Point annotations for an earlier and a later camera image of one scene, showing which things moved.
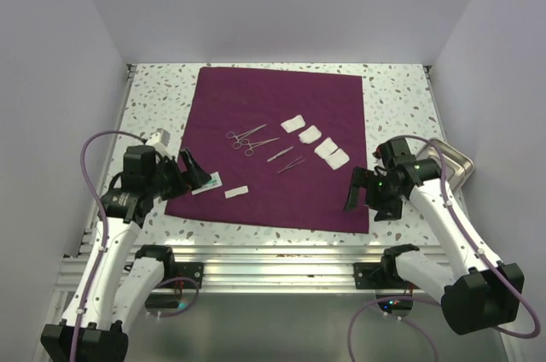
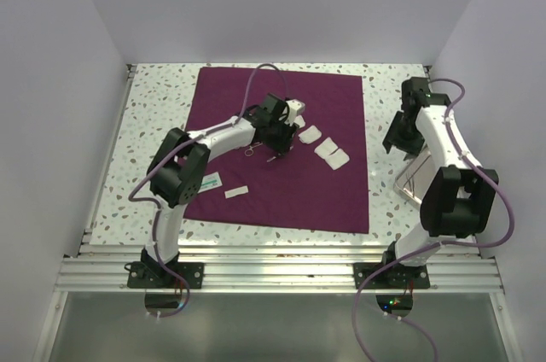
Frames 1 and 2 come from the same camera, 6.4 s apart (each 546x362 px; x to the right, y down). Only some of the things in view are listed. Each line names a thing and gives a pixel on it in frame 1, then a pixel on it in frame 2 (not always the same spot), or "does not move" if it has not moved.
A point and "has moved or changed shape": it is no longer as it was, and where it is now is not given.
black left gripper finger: (200, 178) → (289, 145)
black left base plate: (192, 270) does not move
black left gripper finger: (193, 166) → (280, 149)
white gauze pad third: (327, 148) does not move
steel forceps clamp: (249, 152) does not move
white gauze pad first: (293, 124) does not move
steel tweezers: (286, 167) has moved or changed shape
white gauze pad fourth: (338, 159) does not move
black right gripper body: (380, 189) → (408, 133)
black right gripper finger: (359, 178) → (391, 137)
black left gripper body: (168, 181) → (280, 132)
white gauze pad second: (310, 135) does not move
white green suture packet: (214, 182) does not move
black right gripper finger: (391, 213) → (411, 150)
